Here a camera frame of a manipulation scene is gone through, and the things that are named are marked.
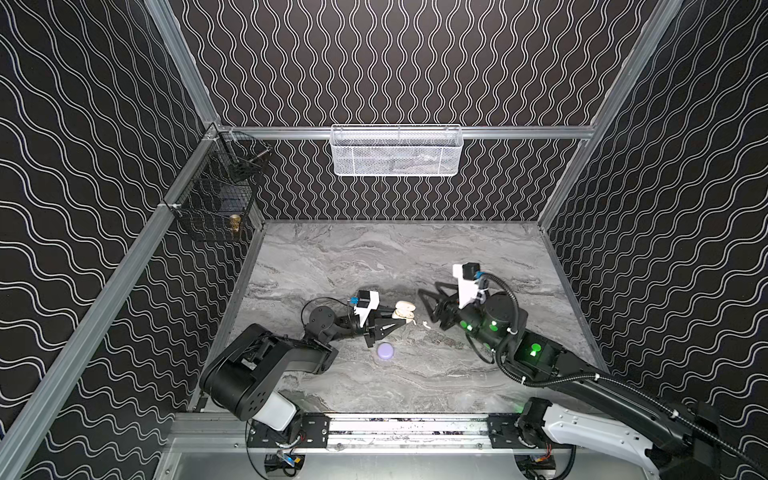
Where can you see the brass fitting in basket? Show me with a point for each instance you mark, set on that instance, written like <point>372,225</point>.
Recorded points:
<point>235,223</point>

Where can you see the black wire wall basket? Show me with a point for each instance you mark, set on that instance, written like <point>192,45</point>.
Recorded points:
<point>226,183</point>

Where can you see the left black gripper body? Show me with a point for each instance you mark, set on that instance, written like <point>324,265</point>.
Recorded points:
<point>368,327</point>

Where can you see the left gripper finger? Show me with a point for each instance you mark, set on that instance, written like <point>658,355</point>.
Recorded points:
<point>385,313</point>
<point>380,329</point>

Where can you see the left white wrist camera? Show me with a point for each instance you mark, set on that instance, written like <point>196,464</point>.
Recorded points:
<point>363,303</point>

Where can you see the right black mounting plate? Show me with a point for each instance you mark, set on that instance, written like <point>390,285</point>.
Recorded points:
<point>510,432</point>

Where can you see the white mesh wall basket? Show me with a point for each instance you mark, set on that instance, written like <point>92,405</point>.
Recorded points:
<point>388,150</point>

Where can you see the black mounting plate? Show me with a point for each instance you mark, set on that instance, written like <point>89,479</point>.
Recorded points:
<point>306,430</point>
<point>510,432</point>

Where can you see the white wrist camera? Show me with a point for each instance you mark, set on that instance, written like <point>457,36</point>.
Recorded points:
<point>472,289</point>
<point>363,303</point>

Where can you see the beige earbud charging case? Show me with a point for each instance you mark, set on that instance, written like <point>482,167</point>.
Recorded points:
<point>404,310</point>

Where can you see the purple round disc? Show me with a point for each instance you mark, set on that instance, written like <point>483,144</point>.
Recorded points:
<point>385,351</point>

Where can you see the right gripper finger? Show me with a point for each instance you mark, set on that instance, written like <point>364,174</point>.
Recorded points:
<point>431,301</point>
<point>447,292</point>

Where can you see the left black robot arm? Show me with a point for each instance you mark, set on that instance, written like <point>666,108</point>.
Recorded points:
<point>243,378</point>

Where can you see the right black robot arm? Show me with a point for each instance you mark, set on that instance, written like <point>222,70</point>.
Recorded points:
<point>667,440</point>

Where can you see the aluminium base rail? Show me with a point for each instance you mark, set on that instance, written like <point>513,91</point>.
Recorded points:
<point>218,434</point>

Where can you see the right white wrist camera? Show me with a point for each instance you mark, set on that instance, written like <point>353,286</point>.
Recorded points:
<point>472,289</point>

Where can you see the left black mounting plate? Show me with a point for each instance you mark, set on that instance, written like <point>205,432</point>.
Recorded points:
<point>306,430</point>

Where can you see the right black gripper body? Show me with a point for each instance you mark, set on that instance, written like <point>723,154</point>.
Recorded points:
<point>450,311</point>

